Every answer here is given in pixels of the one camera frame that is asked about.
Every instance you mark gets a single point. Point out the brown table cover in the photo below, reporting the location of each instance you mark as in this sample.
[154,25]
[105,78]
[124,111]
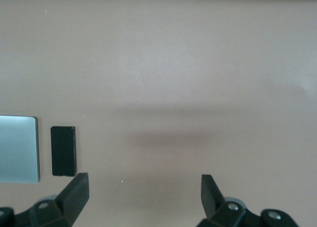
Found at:
[158,63]

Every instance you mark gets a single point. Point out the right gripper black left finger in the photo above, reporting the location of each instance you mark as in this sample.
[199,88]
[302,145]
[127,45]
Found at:
[74,197]

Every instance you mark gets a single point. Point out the silver closed laptop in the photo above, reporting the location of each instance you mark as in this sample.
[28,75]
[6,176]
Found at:
[17,148]

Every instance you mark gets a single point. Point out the black smartphone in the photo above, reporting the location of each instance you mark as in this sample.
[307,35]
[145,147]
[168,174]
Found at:
[63,150]

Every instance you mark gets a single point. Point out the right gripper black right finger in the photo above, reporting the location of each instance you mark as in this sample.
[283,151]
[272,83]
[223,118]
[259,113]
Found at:
[210,199]

